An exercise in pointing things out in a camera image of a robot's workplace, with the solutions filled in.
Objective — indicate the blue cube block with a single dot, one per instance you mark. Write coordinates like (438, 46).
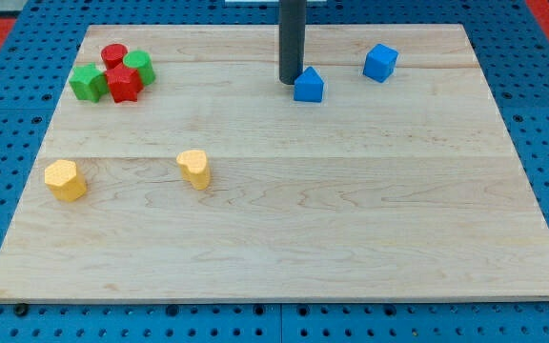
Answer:
(380, 63)

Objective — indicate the blue triangle block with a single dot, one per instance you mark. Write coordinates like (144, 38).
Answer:
(309, 86)

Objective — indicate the yellow heart block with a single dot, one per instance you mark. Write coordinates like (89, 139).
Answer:
(194, 168)

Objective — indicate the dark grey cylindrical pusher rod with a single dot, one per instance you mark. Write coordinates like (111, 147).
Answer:
(291, 39)

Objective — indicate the red star block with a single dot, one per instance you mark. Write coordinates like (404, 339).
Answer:
(124, 83)

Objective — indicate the green cylinder block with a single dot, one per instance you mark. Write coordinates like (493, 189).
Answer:
(140, 60)

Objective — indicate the yellow hexagon block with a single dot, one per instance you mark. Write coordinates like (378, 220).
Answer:
(65, 180)

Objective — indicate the light wooden board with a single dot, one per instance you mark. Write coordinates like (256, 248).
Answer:
(409, 190)

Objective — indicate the green star block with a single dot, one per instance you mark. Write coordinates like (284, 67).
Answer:
(88, 82)

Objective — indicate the red cylinder block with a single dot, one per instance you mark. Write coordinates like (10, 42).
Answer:
(112, 55)

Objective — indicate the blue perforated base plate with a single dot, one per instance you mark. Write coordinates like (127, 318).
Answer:
(512, 46)

